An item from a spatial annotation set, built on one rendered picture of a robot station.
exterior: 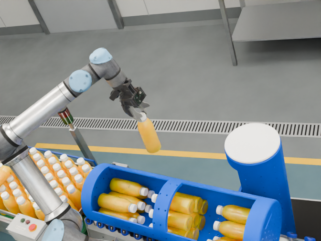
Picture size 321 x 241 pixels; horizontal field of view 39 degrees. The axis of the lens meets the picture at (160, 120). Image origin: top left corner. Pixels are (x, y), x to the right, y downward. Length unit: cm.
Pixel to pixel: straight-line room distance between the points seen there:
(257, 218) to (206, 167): 193
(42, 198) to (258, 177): 105
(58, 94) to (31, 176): 37
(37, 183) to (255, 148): 106
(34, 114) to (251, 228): 90
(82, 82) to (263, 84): 290
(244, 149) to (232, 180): 127
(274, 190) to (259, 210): 63
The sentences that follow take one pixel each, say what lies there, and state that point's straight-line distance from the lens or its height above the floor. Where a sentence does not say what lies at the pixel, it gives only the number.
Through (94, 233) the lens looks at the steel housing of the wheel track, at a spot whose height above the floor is 89.
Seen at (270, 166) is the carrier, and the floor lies 97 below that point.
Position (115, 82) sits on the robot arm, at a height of 173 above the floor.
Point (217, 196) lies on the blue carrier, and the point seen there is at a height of 107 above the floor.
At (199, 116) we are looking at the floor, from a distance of 413.
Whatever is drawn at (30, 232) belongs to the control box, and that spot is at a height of 110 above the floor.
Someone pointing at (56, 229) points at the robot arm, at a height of 146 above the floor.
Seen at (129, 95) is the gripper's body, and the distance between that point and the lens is 181.
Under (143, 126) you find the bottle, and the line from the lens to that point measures 193.
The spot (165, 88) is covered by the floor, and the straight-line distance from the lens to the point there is 459.
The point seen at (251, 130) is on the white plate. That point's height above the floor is 104.
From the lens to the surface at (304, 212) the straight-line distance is 312.
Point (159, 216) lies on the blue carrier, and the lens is 194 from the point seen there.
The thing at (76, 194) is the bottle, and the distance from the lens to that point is 240.
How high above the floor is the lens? 268
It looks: 39 degrees down
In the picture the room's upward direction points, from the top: 21 degrees counter-clockwise
